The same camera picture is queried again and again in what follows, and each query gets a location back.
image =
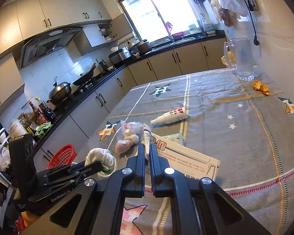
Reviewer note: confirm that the dark cooking pot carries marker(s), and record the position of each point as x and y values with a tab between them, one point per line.
143	46

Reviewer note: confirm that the white spray bottle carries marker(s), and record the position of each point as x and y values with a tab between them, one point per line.
170	117

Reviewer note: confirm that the red plastic basket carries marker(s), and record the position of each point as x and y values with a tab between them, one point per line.
65	156

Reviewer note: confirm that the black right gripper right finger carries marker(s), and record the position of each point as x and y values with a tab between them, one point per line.
198	206

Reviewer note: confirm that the green tissue pack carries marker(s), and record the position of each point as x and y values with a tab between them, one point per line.
176	138

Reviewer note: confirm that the silver rice cooker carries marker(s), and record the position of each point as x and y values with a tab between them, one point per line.
120	55

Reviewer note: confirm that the range hood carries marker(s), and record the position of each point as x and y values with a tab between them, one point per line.
45	43

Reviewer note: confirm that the black frying pan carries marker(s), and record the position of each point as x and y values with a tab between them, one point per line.
85	77

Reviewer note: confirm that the clear glass pitcher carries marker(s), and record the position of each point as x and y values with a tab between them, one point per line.
243	60

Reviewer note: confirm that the grey patterned tablecloth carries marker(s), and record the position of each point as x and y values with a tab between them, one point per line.
252	135

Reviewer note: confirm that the soy sauce bottle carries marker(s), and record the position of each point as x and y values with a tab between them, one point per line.
48	113

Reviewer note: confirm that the green cloth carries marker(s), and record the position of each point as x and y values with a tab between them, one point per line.
41	129

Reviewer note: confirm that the white cloth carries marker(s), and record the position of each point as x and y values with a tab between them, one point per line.
108	161

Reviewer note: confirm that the white medicine box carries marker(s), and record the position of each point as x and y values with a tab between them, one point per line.
191	163

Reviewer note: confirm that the knotted clear plastic bag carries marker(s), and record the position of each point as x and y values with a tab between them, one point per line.
130	133

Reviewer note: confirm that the lidded steel wok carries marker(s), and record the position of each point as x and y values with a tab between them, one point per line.
59	93

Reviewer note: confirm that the orange peel pieces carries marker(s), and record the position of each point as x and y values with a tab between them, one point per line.
259	86

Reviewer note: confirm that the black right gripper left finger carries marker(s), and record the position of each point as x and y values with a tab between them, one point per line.
95	208

